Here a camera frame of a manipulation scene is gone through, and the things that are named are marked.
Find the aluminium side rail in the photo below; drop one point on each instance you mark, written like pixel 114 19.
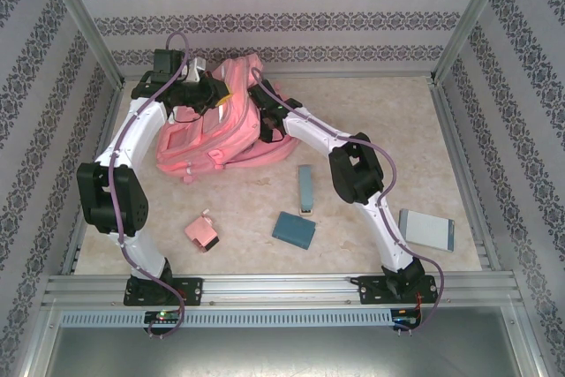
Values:
pixel 446 121
pixel 73 262

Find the left aluminium frame post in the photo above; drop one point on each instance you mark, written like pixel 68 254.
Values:
pixel 79 15

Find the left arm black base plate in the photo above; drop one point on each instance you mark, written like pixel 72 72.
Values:
pixel 190 291

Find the pink backpack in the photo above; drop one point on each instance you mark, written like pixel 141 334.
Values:
pixel 220 138

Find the right aluminium side rail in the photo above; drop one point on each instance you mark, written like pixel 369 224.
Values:
pixel 446 121

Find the pink pencil sharpener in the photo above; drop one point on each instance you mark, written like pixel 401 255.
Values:
pixel 199 232

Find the small teal notebook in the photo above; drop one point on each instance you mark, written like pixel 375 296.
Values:
pixel 293 230

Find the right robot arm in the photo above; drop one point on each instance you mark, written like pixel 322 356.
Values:
pixel 353 165

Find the aluminium back rail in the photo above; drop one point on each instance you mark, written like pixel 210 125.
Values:
pixel 353 75

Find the aluminium frame post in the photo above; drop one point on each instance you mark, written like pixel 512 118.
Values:
pixel 476 10
pixel 79 15

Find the left aluminium side rail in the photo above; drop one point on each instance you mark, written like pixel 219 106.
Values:
pixel 73 262

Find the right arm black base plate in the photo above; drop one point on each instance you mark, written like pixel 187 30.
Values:
pixel 368 291

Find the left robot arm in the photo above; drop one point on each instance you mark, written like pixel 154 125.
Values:
pixel 110 200

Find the grey notebook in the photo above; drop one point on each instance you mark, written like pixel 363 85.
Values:
pixel 426 231

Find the right aluminium frame post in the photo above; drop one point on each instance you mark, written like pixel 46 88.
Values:
pixel 476 10

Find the aluminium mounting rail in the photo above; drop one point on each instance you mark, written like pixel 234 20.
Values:
pixel 282 291

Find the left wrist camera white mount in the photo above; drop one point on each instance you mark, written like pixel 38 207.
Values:
pixel 196 69

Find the metal lower panel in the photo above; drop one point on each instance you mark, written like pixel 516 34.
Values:
pixel 282 350

